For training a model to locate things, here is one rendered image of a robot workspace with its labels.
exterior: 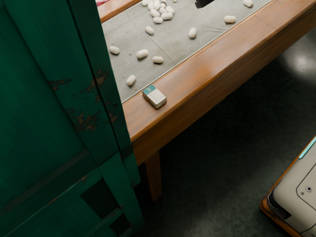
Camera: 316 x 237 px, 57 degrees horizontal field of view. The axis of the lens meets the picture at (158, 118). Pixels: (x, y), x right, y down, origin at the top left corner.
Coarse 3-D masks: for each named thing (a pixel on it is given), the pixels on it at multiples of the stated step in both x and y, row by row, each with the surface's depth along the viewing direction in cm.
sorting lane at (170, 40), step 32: (160, 0) 102; (192, 0) 102; (224, 0) 101; (256, 0) 101; (128, 32) 95; (160, 32) 94; (224, 32) 93; (128, 64) 88; (160, 64) 88; (128, 96) 82
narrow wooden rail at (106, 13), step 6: (114, 0) 99; (120, 0) 99; (126, 0) 99; (132, 0) 99; (138, 0) 101; (102, 6) 98; (108, 6) 98; (114, 6) 98; (120, 6) 98; (126, 6) 99; (132, 6) 101; (102, 12) 97; (108, 12) 96; (114, 12) 98; (120, 12) 99; (102, 18) 96; (108, 18) 98
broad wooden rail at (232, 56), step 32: (288, 0) 96; (256, 32) 90; (288, 32) 98; (192, 64) 84; (224, 64) 84; (256, 64) 98; (192, 96) 79; (224, 96) 98; (128, 128) 74; (160, 128) 80
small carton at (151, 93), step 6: (144, 90) 77; (150, 90) 77; (156, 90) 77; (144, 96) 78; (150, 96) 76; (156, 96) 76; (162, 96) 76; (150, 102) 77; (156, 102) 75; (162, 102) 76; (156, 108) 76
